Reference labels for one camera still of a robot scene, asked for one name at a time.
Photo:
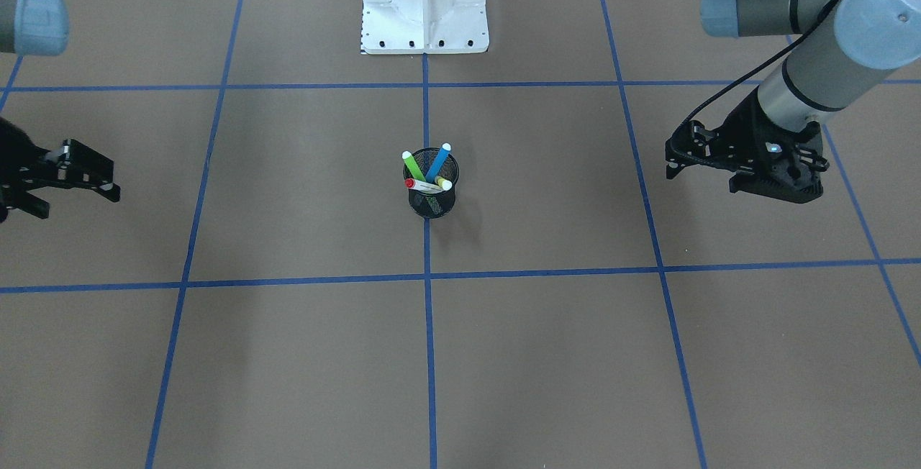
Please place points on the yellow marker pen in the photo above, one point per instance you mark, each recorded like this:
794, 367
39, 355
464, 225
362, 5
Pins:
443, 183

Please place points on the black mesh pen cup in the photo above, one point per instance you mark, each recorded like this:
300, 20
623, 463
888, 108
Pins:
435, 205

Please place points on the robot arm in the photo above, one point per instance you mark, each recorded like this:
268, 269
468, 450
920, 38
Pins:
841, 49
41, 27

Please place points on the red capped white marker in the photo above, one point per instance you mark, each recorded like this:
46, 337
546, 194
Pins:
422, 186

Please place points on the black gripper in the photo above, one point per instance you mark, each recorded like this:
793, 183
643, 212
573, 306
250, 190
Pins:
740, 126
16, 154

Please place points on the green marker pen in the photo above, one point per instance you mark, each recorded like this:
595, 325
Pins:
412, 166

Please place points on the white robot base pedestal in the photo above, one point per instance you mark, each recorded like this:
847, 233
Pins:
424, 27

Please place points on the blue marker pen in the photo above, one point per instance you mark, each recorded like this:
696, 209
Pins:
438, 162

